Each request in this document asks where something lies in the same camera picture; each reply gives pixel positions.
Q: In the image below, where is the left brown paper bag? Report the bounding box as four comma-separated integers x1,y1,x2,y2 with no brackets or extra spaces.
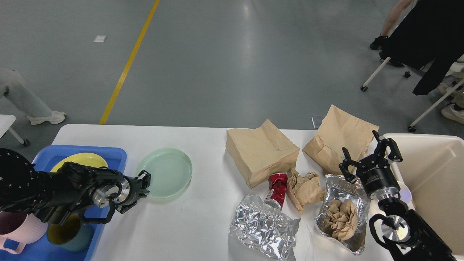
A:
226,119,300,189

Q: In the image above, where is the beige plastic bin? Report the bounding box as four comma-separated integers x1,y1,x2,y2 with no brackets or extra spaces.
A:
385,133,464,261

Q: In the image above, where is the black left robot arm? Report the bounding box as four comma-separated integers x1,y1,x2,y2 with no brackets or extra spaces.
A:
0,148,151,225

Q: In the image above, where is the white rolling chair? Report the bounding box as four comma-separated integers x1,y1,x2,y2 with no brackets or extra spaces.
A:
361,54,464,133

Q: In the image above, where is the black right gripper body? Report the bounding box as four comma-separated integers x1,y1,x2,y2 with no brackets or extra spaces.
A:
357,154,401,199

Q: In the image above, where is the white paper cup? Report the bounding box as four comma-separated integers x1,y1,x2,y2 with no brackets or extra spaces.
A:
398,181,412,205

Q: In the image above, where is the pink mug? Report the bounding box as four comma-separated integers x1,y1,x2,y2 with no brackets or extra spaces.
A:
0,211,48,254

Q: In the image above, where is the white sneaker at right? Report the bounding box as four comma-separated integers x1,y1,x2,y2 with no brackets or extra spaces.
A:
441,86,464,124

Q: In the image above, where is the foil bag with paper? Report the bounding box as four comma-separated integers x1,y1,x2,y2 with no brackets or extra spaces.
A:
315,174,371,256

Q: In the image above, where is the mint green plate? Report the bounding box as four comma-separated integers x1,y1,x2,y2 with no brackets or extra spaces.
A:
136,148,192,199

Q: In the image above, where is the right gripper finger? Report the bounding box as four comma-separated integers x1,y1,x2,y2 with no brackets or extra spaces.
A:
339,147,361,184
372,130,403,163

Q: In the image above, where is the yellow plate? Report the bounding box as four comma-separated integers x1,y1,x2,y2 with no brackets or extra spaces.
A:
51,152,109,173

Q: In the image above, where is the right brown paper bag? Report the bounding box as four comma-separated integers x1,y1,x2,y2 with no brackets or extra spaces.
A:
303,105,379,175

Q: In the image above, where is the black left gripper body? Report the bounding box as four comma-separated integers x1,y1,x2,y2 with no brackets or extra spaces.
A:
92,176,138,208

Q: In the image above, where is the crumpled foil sheet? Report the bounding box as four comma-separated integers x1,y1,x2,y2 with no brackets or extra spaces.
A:
229,194,301,261

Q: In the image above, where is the crumpled brown paper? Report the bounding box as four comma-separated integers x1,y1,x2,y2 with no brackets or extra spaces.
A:
286,168,325,213

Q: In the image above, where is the crushed red can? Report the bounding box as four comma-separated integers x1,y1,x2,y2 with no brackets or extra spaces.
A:
264,173,288,211

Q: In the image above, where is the black jacket on chair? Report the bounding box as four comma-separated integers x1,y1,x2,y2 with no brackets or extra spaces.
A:
381,0,464,95

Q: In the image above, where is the dark teal mug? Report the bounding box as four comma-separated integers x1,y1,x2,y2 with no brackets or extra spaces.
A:
46,214,95,252

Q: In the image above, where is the person in grey trousers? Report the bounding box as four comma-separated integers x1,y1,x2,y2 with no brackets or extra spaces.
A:
0,68,67,125

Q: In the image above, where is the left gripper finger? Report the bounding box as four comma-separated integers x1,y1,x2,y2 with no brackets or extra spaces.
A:
136,170,151,199
117,199,139,214

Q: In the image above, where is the person with black shoes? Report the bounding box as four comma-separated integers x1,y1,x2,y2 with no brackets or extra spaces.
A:
369,0,413,50

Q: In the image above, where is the white table at left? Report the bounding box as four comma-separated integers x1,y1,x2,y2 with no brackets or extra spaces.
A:
0,114,30,147

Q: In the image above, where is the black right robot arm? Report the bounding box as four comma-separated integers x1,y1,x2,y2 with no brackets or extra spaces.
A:
339,130,456,261

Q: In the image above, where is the brown paper bag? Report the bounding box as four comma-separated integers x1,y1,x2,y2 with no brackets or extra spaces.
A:
303,105,379,175
226,119,300,189

